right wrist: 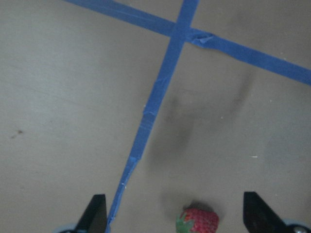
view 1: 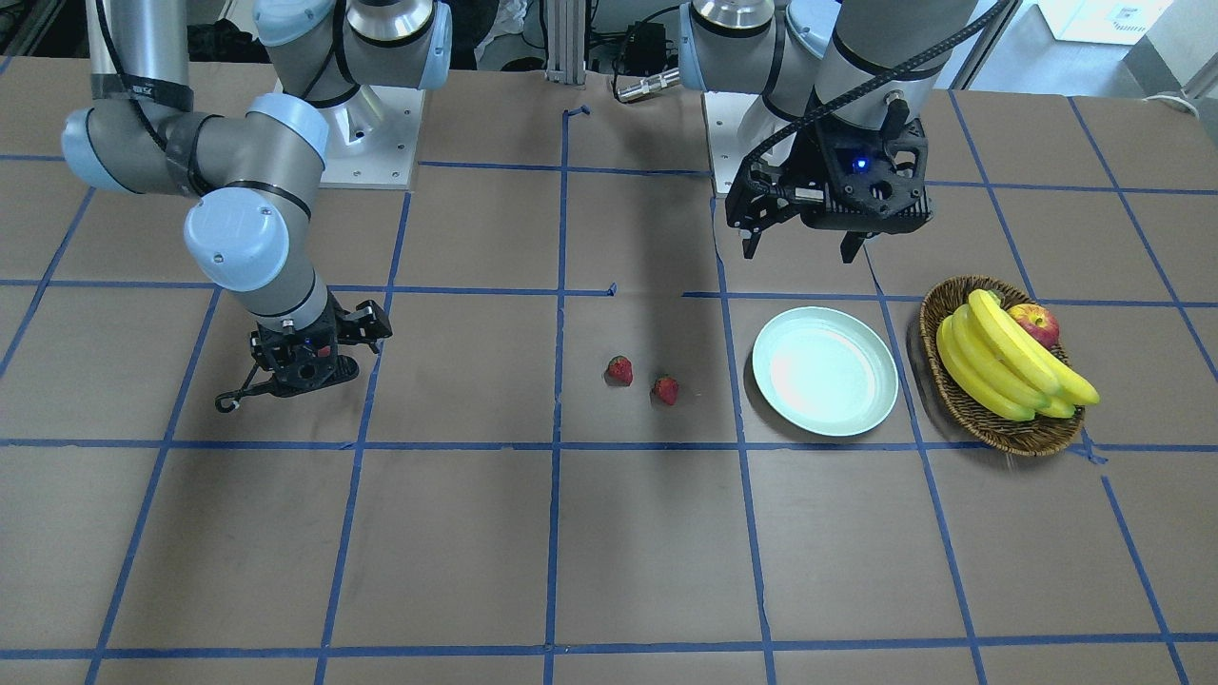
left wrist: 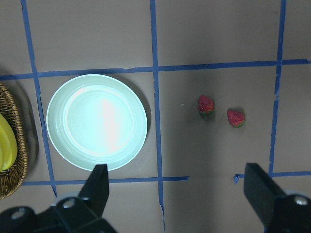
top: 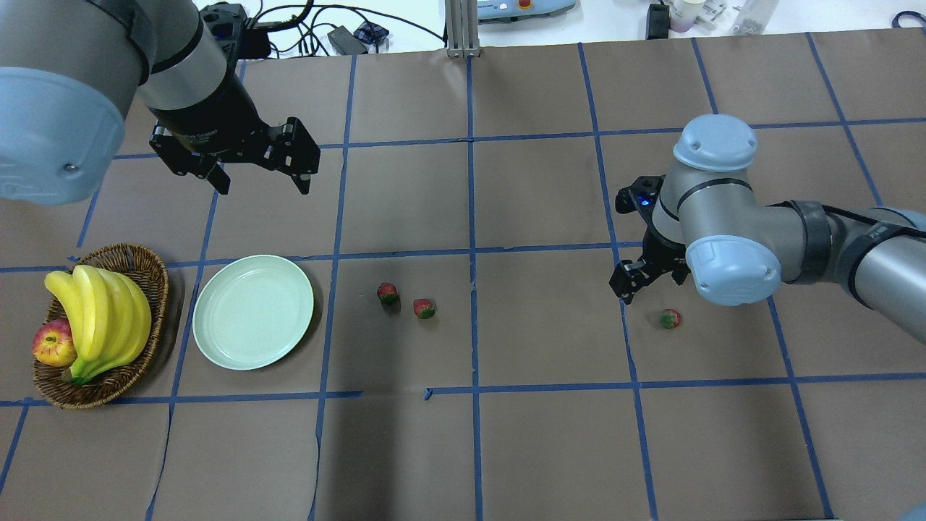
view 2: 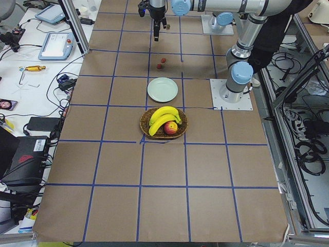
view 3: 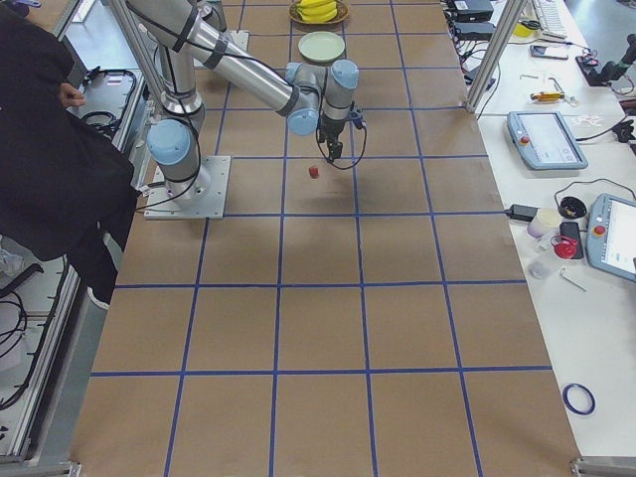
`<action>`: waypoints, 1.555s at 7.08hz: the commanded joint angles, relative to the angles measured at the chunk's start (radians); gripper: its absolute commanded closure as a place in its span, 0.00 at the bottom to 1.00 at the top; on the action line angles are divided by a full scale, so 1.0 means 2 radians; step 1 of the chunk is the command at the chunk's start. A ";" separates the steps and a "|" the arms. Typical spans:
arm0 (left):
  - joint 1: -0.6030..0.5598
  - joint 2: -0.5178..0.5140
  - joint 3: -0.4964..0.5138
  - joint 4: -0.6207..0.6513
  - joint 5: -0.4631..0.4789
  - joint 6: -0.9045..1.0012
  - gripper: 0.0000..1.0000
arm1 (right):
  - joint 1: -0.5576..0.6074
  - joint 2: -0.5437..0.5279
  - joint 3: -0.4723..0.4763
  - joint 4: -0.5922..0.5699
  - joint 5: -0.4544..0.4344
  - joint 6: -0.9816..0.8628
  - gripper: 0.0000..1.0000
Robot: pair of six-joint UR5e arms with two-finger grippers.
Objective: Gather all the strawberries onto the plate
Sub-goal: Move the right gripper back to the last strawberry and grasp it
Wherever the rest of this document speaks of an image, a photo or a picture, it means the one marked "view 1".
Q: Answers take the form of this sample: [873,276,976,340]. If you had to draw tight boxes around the red apple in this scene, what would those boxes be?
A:
[1009,303,1060,349]

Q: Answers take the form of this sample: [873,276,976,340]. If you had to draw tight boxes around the black power adapter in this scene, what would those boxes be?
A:
[620,21,667,76]

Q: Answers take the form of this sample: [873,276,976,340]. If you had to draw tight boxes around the yellow banana bunch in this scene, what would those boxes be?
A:
[935,289,1101,421]

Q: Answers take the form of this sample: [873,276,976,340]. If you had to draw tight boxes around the aluminium frame post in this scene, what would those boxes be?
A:
[540,1,590,89]

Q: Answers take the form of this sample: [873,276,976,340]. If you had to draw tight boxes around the wicker basket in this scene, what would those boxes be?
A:
[906,275,1086,457]

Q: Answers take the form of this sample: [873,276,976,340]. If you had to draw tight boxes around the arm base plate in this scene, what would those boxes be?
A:
[703,91,786,199]
[291,84,426,190]

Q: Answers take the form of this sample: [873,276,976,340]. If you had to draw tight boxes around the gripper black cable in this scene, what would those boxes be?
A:
[214,364,276,416]

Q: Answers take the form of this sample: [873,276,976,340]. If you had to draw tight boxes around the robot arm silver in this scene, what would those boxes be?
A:
[678,1,974,264]
[61,1,453,413]

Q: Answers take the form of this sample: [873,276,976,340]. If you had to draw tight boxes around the pale green plate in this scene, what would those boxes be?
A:
[750,306,899,438]

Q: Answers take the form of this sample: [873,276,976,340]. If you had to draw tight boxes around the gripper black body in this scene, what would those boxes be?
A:
[726,116,932,236]
[248,294,393,396]

